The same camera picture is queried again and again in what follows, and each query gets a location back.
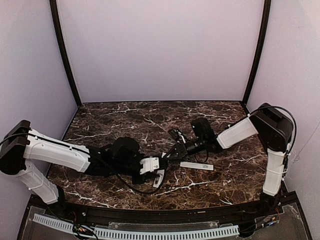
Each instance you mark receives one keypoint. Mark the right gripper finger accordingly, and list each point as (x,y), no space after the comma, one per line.
(173,151)
(173,157)

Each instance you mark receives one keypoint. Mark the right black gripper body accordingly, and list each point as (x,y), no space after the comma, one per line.
(180,143)

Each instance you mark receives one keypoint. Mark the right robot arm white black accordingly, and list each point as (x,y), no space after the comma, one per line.
(277,133)

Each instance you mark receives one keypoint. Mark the black frame post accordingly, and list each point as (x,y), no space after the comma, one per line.
(63,51)
(258,51)

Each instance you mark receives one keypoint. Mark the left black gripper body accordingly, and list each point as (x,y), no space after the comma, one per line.
(139,178)

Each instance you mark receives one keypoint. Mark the white battery cover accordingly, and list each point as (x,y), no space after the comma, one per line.
(198,166)

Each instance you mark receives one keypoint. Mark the white remote control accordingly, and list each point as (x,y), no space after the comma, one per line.
(160,173)

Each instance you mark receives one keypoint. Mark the black left frame post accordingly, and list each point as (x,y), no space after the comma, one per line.
(63,51)

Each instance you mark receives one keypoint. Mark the black right frame post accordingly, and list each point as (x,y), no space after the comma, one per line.
(258,51)

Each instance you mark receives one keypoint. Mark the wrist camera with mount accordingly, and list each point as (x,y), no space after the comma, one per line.
(178,136)
(151,164)

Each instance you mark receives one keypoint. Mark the small AAA battery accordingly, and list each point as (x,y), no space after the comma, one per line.
(156,182)

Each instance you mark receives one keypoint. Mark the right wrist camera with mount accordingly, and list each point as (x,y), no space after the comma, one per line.
(178,136)

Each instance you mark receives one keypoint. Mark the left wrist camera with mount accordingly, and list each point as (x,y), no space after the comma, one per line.
(151,164)

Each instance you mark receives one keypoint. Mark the grey slotted cable duct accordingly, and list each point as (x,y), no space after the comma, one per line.
(134,231)

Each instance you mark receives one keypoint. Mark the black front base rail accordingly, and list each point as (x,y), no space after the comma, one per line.
(245,215)

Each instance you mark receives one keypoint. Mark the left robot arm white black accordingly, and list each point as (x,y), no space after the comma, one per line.
(24,144)

